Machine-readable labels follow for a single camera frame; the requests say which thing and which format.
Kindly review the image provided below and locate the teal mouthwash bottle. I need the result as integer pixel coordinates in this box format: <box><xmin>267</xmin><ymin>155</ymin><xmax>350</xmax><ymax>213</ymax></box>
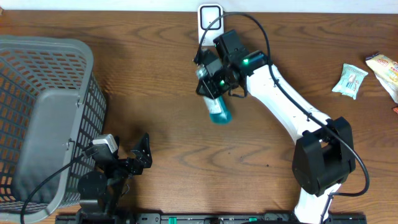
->
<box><xmin>195</xmin><ymin>65</ymin><xmax>233</xmax><ymax>124</ymax></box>

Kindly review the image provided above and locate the pale green wet wipes pack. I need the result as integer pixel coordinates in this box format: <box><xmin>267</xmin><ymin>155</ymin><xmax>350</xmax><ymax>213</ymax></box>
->
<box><xmin>332</xmin><ymin>63</ymin><xmax>368</xmax><ymax>100</ymax></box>

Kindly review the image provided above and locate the yellow chips bag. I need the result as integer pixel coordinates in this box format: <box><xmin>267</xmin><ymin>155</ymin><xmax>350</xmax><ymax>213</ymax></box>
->
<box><xmin>365</xmin><ymin>54</ymin><xmax>397</xmax><ymax>103</ymax></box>

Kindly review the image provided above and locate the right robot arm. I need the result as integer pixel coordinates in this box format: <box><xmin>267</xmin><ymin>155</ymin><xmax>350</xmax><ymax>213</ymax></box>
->
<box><xmin>194</xmin><ymin>30</ymin><xmax>356</xmax><ymax>223</ymax></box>

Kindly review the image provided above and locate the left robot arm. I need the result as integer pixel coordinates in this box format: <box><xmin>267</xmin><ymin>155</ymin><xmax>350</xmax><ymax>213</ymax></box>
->
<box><xmin>76</xmin><ymin>133</ymin><xmax>152</xmax><ymax>223</ymax></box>

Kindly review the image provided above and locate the white barcode scanner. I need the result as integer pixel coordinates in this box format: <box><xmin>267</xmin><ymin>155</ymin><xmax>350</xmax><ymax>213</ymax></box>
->
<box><xmin>197</xmin><ymin>4</ymin><xmax>224</xmax><ymax>47</ymax></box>

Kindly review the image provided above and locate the grey plastic shopping basket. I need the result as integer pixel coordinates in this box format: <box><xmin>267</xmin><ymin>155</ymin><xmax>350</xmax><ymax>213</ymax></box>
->
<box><xmin>1</xmin><ymin>35</ymin><xmax>106</xmax><ymax>223</ymax></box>

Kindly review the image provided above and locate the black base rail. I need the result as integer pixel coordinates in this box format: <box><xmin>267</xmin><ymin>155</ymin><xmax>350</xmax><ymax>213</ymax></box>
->
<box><xmin>55</xmin><ymin>212</ymin><xmax>368</xmax><ymax>224</ymax></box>

